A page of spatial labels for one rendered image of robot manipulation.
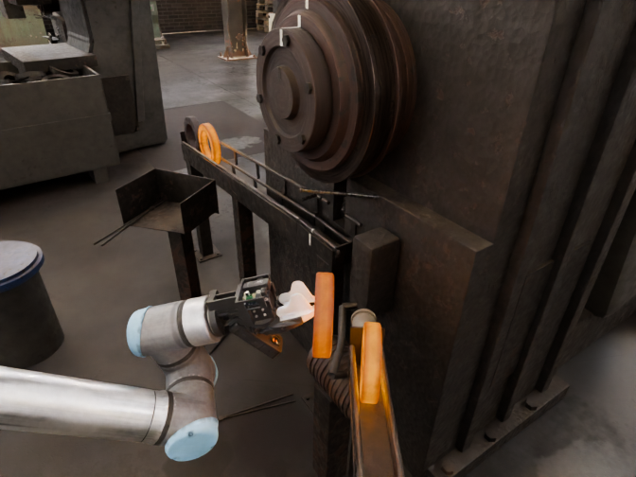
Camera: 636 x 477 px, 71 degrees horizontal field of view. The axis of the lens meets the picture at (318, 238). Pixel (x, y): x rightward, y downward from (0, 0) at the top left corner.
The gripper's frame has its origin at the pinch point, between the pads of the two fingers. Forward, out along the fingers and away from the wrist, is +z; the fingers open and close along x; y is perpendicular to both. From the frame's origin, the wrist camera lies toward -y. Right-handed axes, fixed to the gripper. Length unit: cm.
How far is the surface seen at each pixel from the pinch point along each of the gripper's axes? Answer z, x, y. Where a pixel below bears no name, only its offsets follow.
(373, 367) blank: 6.7, -6.0, -11.2
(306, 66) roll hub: 5, 35, 35
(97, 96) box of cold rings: -153, 234, 22
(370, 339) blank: 7.0, -1.6, -8.5
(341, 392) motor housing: -4.6, 9.2, -34.1
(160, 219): -63, 74, -7
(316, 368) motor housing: -10.7, 17.1, -33.3
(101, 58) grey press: -164, 283, 41
